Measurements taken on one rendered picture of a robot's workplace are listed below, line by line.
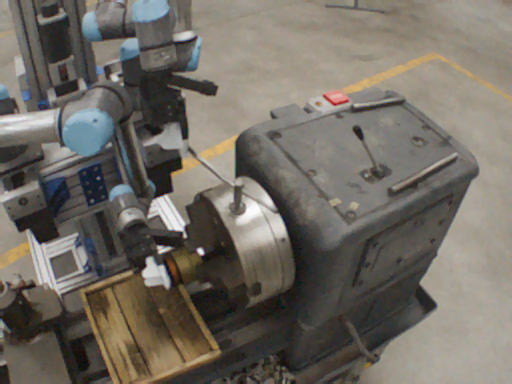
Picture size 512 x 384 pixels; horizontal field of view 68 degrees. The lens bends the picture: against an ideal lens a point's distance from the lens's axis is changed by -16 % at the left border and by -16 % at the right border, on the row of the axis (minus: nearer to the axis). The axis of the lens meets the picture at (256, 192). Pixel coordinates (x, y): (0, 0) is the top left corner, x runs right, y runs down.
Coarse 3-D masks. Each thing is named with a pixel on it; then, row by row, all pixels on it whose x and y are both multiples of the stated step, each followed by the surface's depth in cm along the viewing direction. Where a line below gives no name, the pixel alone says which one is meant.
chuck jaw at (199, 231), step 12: (192, 204) 108; (204, 204) 108; (192, 216) 107; (204, 216) 108; (192, 228) 107; (204, 228) 108; (180, 240) 109; (192, 240) 107; (204, 240) 108; (216, 240) 109
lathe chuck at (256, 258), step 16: (208, 192) 107; (224, 192) 105; (208, 208) 106; (224, 208) 101; (256, 208) 102; (224, 224) 99; (240, 224) 99; (256, 224) 100; (224, 240) 103; (240, 240) 98; (256, 240) 99; (272, 240) 100; (240, 256) 97; (256, 256) 98; (272, 256) 100; (240, 272) 101; (256, 272) 99; (272, 272) 101; (272, 288) 104; (240, 304) 111
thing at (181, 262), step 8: (184, 248) 107; (168, 256) 106; (176, 256) 105; (184, 256) 105; (192, 256) 107; (200, 256) 107; (168, 264) 104; (176, 264) 104; (184, 264) 104; (192, 264) 104; (168, 272) 103; (176, 272) 104; (184, 272) 104; (192, 272) 105; (176, 280) 104; (184, 280) 105; (192, 280) 106
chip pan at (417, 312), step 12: (408, 312) 159; (420, 312) 159; (396, 324) 156; (408, 324) 155; (360, 336) 152; (372, 336) 152; (384, 336) 152; (348, 348) 149; (372, 348) 149; (324, 360) 145; (336, 360) 145; (348, 360) 145; (312, 372) 142; (324, 372) 142
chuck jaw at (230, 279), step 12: (204, 264) 106; (216, 264) 106; (228, 264) 105; (204, 276) 104; (216, 276) 102; (228, 276) 102; (216, 288) 104; (228, 288) 99; (240, 288) 101; (252, 288) 101
